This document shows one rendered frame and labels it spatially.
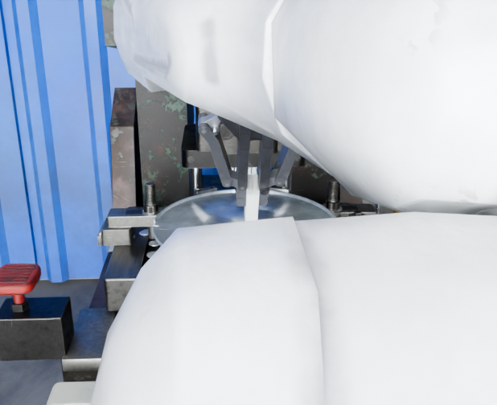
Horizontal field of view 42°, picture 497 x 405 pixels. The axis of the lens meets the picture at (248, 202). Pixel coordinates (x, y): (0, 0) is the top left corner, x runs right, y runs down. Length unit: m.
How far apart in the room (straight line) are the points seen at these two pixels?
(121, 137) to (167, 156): 0.13
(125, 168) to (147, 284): 1.22
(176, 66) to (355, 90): 0.16
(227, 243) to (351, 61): 0.07
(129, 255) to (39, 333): 0.22
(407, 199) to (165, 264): 0.08
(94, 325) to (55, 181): 1.37
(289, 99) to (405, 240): 0.10
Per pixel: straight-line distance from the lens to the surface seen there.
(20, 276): 0.96
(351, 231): 0.16
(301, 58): 0.22
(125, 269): 1.06
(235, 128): 0.70
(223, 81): 0.31
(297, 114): 0.23
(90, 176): 2.34
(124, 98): 1.42
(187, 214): 1.05
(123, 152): 1.37
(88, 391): 0.93
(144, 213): 1.13
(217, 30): 0.31
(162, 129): 1.27
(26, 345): 0.99
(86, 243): 2.45
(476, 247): 0.16
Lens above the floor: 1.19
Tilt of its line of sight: 22 degrees down
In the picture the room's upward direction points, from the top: straight up
